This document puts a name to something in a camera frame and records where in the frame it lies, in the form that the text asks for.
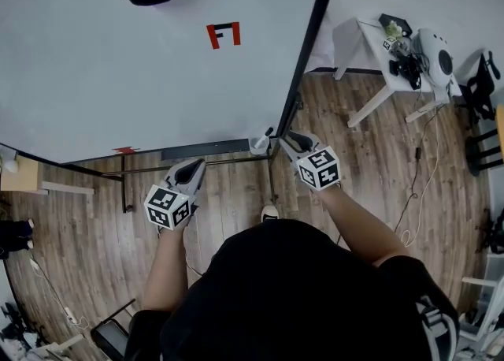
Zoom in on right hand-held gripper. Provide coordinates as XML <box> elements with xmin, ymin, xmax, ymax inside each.
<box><xmin>278</xmin><ymin>132</ymin><xmax>341</xmax><ymax>193</ymax></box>

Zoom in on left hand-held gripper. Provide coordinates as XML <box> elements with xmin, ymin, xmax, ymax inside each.
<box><xmin>143</xmin><ymin>158</ymin><xmax>207</xmax><ymax>230</ymax></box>

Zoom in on white pen cup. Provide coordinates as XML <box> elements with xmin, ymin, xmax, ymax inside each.
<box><xmin>248</xmin><ymin>135</ymin><xmax>273</xmax><ymax>156</ymax></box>

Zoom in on person's left forearm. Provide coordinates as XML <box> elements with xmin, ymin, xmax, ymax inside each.
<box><xmin>140</xmin><ymin>227</ymin><xmax>190</xmax><ymax>311</ymax></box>

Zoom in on person's right forearm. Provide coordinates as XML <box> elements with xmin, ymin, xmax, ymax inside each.
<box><xmin>318</xmin><ymin>188</ymin><xmax>411</xmax><ymax>268</ymax></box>

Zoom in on person's white shoe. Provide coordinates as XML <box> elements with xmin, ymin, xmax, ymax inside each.
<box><xmin>260</xmin><ymin>203</ymin><xmax>280</xmax><ymax>223</ymax></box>

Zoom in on white table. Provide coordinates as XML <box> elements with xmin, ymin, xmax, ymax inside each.
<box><xmin>332</xmin><ymin>17</ymin><xmax>464</xmax><ymax>128</ymax></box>

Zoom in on person's black shirt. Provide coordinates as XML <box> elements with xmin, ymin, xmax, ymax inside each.
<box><xmin>125</xmin><ymin>218</ymin><xmax>461</xmax><ymax>361</ymax></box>

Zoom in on white round device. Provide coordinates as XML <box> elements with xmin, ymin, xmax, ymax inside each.
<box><xmin>411</xmin><ymin>27</ymin><xmax>458</xmax><ymax>87</ymax></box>

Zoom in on black tray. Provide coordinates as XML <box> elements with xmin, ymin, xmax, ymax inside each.
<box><xmin>378</xmin><ymin>13</ymin><xmax>413</xmax><ymax>35</ymax></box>

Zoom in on light wooden side table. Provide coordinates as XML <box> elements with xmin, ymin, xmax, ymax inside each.
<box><xmin>0</xmin><ymin>154</ymin><xmax>96</xmax><ymax>196</ymax></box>

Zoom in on black folding chair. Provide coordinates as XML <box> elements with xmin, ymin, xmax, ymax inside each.
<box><xmin>90</xmin><ymin>298</ymin><xmax>137</xmax><ymax>361</ymax></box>

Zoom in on black office chair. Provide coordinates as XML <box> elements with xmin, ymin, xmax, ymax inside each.
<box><xmin>460</xmin><ymin>50</ymin><xmax>497</xmax><ymax>125</ymax></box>

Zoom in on yellow round table black legs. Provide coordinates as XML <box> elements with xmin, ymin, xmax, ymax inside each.
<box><xmin>465</xmin><ymin>102</ymin><xmax>504</xmax><ymax>177</ymax></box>

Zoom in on black stand base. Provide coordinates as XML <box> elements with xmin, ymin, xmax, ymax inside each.
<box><xmin>475</xmin><ymin>207</ymin><xmax>504</xmax><ymax>255</ymax></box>

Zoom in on white whiteboard black frame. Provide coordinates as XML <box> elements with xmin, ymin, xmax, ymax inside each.
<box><xmin>0</xmin><ymin>0</ymin><xmax>346</xmax><ymax>166</ymax></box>

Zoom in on black spare gripper with cables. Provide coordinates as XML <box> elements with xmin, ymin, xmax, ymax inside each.
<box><xmin>382</xmin><ymin>35</ymin><xmax>424</xmax><ymax>91</ymax></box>

